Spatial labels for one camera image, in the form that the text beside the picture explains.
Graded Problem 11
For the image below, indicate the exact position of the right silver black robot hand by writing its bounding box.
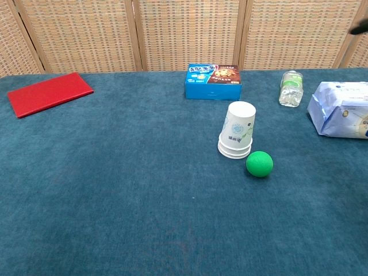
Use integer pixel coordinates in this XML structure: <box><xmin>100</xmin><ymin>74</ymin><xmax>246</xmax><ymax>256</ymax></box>
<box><xmin>349</xmin><ymin>17</ymin><xmax>368</xmax><ymax>36</ymax></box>

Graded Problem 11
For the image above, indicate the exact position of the white blue tissue pack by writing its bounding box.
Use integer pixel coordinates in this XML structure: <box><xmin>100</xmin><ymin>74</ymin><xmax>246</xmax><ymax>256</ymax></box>
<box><xmin>306</xmin><ymin>81</ymin><xmax>368</xmax><ymax>140</ymax></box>

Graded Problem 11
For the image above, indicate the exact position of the clear plastic bottle green label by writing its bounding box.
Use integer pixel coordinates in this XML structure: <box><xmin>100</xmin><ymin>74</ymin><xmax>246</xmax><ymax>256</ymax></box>
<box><xmin>278</xmin><ymin>70</ymin><xmax>305</xmax><ymax>108</ymax></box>

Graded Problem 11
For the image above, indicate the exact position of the blue brown cookie box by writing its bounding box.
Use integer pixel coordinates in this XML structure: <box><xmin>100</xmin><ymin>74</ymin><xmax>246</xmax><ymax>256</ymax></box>
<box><xmin>184</xmin><ymin>63</ymin><xmax>242</xmax><ymax>102</ymax></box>

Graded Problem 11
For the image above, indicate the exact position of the green rubber ball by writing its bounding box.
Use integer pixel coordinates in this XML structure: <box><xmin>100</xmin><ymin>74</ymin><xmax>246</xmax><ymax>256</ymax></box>
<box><xmin>246</xmin><ymin>151</ymin><xmax>274</xmax><ymax>178</ymax></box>

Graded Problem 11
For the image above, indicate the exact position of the woven bamboo folding screen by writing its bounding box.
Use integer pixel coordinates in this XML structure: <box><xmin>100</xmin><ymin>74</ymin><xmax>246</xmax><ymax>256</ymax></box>
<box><xmin>0</xmin><ymin>0</ymin><xmax>368</xmax><ymax>78</ymax></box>

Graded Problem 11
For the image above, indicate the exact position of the teal table cloth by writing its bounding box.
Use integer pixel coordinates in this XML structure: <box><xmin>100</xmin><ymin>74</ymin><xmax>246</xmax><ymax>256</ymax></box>
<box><xmin>0</xmin><ymin>67</ymin><xmax>368</xmax><ymax>276</ymax></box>

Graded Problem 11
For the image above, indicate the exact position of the red hardcover book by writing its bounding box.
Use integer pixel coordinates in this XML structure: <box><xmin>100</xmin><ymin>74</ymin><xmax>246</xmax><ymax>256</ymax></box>
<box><xmin>7</xmin><ymin>71</ymin><xmax>95</xmax><ymax>119</ymax></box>

